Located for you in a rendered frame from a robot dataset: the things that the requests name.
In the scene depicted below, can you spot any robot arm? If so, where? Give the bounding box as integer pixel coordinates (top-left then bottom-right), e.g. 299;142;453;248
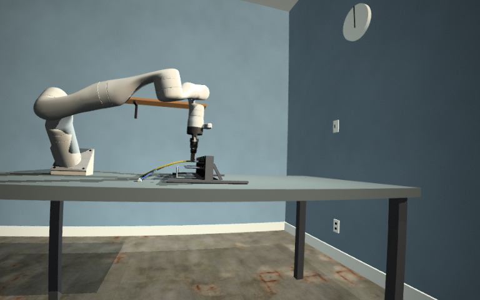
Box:
33;69;212;168

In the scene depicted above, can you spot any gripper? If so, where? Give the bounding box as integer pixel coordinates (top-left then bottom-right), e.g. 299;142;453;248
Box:
187;126;203;161

